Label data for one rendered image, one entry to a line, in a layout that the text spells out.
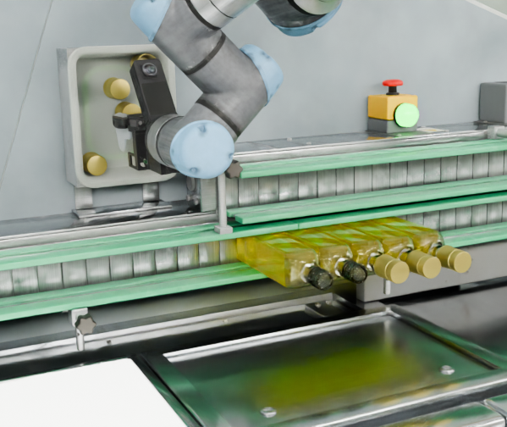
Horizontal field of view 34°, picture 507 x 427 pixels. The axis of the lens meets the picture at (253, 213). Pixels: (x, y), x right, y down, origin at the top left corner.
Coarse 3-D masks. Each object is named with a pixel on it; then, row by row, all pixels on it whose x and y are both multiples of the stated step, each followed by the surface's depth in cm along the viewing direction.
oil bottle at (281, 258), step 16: (240, 240) 139; (256, 240) 133; (272, 240) 132; (288, 240) 131; (240, 256) 140; (256, 256) 133; (272, 256) 128; (288, 256) 124; (304, 256) 123; (272, 272) 129; (288, 272) 124
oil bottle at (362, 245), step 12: (312, 228) 140; (324, 228) 138; (336, 228) 138; (348, 228) 138; (348, 240) 130; (360, 240) 130; (372, 240) 130; (360, 252) 127; (372, 252) 127; (384, 252) 129
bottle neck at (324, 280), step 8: (312, 264) 123; (304, 272) 122; (312, 272) 120; (320, 272) 119; (328, 272) 119; (304, 280) 123; (312, 280) 120; (320, 280) 122; (328, 280) 120; (320, 288) 119; (328, 288) 119
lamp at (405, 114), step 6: (396, 108) 156; (402, 108) 154; (408, 108) 154; (414, 108) 155; (396, 114) 155; (402, 114) 154; (408, 114) 154; (414, 114) 155; (396, 120) 156; (402, 120) 154; (408, 120) 154; (414, 120) 155; (402, 126) 157; (408, 126) 156
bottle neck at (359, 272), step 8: (336, 264) 125; (344, 264) 123; (352, 264) 122; (360, 264) 121; (336, 272) 125; (344, 272) 122; (352, 272) 121; (360, 272) 123; (352, 280) 121; (360, 280) 122
